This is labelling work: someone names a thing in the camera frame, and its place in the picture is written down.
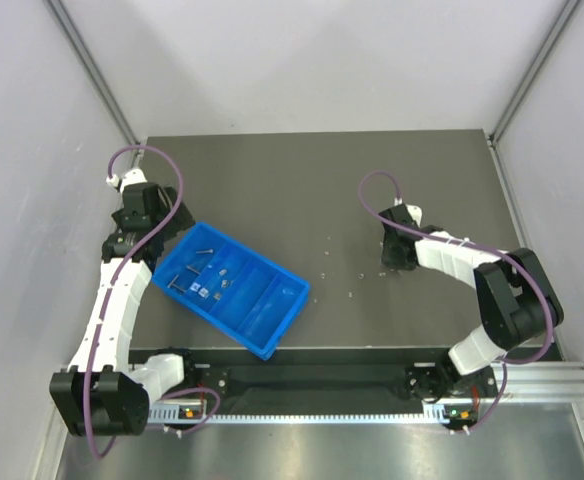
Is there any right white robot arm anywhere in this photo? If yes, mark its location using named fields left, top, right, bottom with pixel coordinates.
left=379, top=202, right=564, bottom=397

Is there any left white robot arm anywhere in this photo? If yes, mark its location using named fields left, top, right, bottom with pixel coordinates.
left=49, top=168, right=196, bottom=437

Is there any blue compartment bin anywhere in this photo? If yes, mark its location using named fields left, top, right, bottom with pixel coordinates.
left=152, top=222, right=310, bottom=360

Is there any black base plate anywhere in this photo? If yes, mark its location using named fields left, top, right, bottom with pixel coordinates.
left=186, top=363, right=446, bottom=400

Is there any slotted cable duct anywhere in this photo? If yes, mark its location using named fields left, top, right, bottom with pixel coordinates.
left=146, top=398, right=478, bottom=426

